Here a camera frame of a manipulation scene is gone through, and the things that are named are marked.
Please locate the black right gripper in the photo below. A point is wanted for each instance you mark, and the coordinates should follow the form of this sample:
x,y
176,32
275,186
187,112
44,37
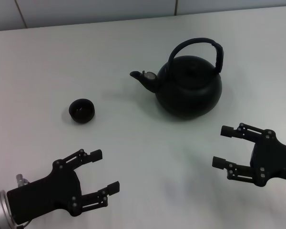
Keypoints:
x,y
274,157

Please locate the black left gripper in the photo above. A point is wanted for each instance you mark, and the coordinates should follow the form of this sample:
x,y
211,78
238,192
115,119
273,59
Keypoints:
x,y
52,188

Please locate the small black teacup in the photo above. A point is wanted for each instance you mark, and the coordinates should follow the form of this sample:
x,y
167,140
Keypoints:
x,y
82,117

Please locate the black round teapot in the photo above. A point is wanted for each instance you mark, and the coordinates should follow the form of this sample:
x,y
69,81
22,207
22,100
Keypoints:
x,y
188,95

